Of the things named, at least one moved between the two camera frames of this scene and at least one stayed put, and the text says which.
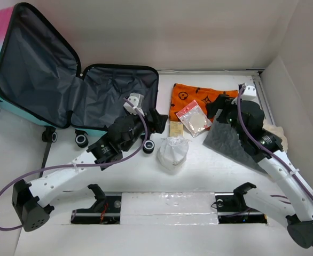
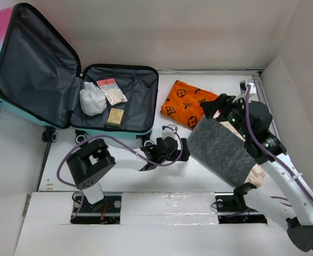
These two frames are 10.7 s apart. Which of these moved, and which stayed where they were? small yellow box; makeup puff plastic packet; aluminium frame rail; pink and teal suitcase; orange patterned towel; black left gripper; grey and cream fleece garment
Moved: grey and cream fleece garment; orange patterned towel; small yellow box; black left gripper; makeup puff plastic packet
Stayed: pink and teal suitcase; aluminium frame rail
